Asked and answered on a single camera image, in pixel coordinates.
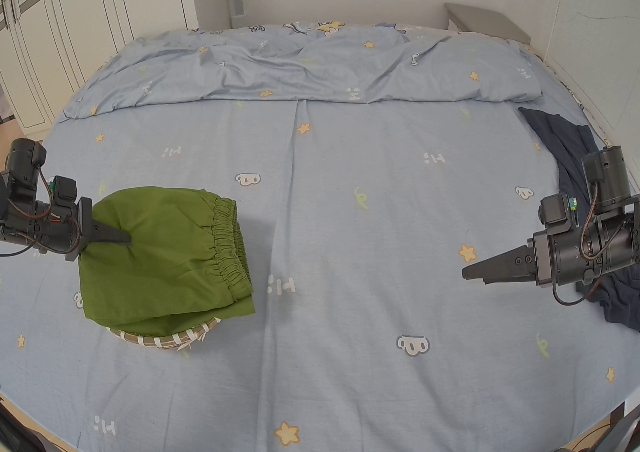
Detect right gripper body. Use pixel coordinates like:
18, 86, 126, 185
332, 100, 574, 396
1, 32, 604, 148
527, 220, 609, 288

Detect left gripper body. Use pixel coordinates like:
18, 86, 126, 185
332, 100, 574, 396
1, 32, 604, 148
35, 197, 94, 264

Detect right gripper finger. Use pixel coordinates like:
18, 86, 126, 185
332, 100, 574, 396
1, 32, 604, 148
480, 270, 539, 286
462, 243, 536, 281

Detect green shorts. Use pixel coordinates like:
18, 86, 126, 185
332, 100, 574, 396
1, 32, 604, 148
80, 185, 257, 328

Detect dark blue garment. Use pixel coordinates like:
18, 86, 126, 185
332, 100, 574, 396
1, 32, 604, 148
518, 107, 640, 331

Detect round woven basket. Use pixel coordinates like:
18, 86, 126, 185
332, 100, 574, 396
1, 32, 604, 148
107, 316, 222, 352

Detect white wardrobe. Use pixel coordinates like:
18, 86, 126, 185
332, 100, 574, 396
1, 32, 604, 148
0, 0, 201, 137

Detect grey bedside table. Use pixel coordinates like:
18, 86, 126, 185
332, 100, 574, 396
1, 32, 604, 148
444, 2, 533, 45

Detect pale blue quilt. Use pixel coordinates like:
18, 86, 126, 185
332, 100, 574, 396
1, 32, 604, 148
56, 20, 545, 123

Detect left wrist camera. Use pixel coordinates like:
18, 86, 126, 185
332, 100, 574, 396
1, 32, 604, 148
49, 176, 79, 214

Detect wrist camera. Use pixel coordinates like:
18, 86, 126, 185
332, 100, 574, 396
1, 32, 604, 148
538, 192, 582, 237
49, 176, 79, 214

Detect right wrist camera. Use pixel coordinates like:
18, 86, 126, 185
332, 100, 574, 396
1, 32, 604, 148
538, 192, 582, 237

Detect black cable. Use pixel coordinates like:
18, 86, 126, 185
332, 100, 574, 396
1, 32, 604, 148
551, 276, 608, 307

